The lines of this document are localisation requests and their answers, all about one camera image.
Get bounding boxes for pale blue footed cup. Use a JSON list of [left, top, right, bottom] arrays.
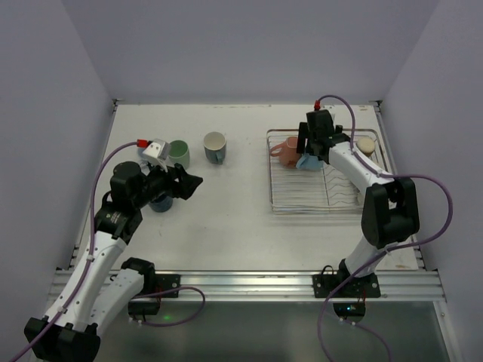
[[137, 147, 150, 161]]

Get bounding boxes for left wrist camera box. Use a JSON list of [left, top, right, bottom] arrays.
[[147, 139, 171, 167]]

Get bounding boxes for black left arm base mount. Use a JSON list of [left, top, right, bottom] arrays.
[[121, 257, 181, 322]]

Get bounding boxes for sage green cup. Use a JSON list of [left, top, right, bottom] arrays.
[[168, 140, 190, 170]]

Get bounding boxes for aluminium front rail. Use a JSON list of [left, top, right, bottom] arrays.
[[51, 269, 442, 302]]

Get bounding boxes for pink mug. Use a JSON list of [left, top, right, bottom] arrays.
[[269, 137, 301, 169]]

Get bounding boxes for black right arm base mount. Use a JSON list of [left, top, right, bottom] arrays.
[[312, 265, 381, 323]]

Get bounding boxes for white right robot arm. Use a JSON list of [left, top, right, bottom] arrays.
[[297, 109, 420, 278]]

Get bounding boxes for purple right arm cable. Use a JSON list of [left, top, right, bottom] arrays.
[[313, 94, 454, 362]]

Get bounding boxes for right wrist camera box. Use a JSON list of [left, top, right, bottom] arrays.
[[319, 105, 336, 120]]

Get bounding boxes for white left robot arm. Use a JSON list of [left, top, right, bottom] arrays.
[[24, 161, 203, 361]]

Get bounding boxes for cream cup far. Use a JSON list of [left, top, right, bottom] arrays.
[[356, 137, 376, 158]]

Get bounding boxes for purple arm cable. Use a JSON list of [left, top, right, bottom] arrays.
[[7, 139, 207, 362], [313, 94, 454, 362]]

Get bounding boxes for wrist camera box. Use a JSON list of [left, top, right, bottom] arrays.
[[147, 139, 171, 167], [319, 105, 336, 120]]

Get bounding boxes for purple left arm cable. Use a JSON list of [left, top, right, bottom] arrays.
[[7, 139, 207, 362]]

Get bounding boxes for light blue mug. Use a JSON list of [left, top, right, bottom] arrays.
[[296, 153, 324, 171]]

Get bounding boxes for metal wire dish rack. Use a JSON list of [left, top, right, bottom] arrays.
[[266, 128, 390, 214]]

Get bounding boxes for teal grey mug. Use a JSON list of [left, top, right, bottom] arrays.
[[203, 131, 226, 165]]

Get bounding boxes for dark blue mug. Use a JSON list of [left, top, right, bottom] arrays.
[[149, 195, 173, 213]]

